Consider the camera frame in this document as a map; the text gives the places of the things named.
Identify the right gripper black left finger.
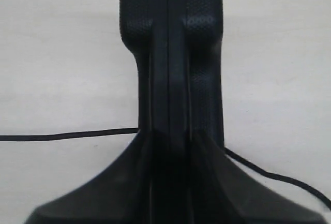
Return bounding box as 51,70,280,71
26,131,152,223

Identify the black plastic carry case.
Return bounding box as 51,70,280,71
119,0,224,153

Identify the black braided rope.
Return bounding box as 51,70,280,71
0,128,331,211

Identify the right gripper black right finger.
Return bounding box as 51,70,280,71
192,131,325,223

